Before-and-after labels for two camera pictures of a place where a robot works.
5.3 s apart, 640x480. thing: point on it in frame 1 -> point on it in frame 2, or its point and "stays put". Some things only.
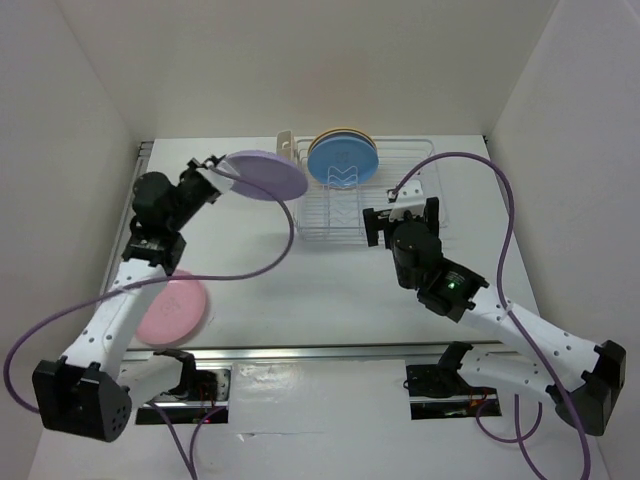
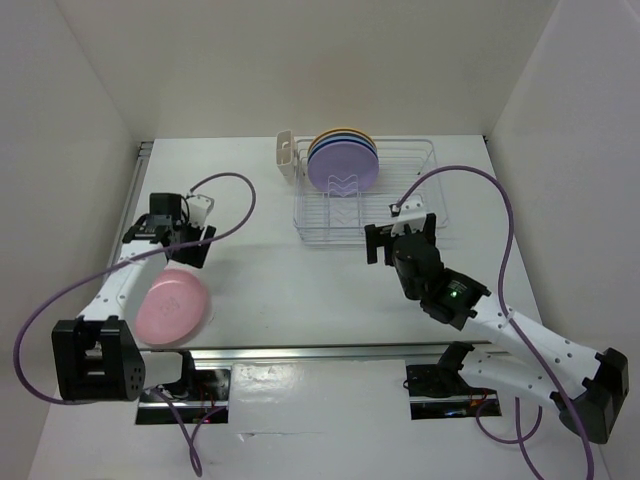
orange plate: (337, 129) stays put
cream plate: (342, 130) stays put
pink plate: (175, 312) stays put
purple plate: (269, 170) -> (343, 167)
